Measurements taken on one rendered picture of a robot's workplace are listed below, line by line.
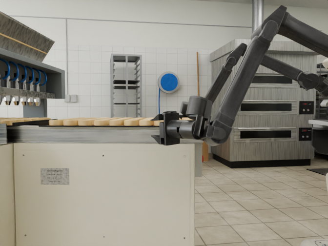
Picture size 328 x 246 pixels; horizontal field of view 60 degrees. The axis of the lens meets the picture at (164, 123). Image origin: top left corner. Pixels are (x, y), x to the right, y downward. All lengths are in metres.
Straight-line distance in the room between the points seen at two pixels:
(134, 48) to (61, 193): 4.45
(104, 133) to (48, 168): 0.25
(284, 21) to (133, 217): 0.87
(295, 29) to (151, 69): 4.46
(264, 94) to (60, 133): 4.07
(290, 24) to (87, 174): 0.88
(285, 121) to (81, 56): 3.69
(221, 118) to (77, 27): 4.84
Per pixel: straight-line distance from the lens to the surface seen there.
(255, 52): 0.96
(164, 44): 5.50
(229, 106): 0.87
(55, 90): 1.66
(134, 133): 1.07
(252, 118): 4.79
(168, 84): 5.25
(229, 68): 1.48
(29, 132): 1.20
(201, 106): 0.84
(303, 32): 1.08
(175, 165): 1.07
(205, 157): 5.32
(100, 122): 1.07
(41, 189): 1.20
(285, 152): 5.13
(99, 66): 5.36
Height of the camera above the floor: 0.97
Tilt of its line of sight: 3 degrees down
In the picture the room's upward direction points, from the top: straight up
